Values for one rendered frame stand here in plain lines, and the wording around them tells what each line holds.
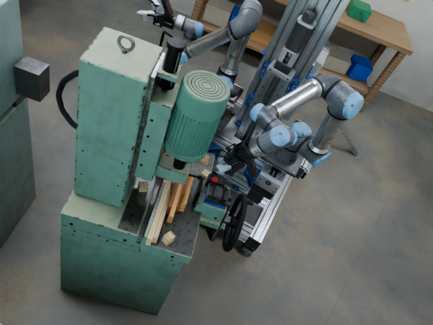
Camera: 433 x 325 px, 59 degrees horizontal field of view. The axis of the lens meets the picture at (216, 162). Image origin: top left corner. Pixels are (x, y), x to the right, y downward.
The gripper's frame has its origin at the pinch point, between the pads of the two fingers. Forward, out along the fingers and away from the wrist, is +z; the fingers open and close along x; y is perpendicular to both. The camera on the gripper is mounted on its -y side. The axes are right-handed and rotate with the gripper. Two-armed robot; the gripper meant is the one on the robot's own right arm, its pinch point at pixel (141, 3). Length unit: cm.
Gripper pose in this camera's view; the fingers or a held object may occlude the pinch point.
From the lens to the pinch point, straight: 224.8
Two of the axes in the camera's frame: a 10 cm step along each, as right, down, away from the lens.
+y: -2.6, 5.3, 8.1
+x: 2.4, -7.7, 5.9
